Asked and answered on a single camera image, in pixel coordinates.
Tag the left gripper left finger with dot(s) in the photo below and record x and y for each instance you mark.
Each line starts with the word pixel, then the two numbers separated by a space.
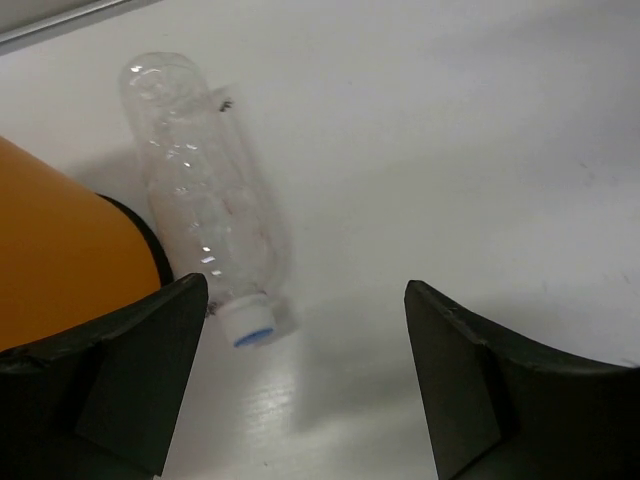
pixel 101 400

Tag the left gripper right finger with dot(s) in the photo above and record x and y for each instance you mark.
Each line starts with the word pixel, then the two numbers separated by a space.
pixel 499 405

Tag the orange cylindrical bin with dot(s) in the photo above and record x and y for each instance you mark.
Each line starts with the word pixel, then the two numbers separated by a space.
pixel 68 254

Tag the clear bottle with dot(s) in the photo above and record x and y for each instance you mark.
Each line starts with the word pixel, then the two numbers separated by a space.
pixel 215 212

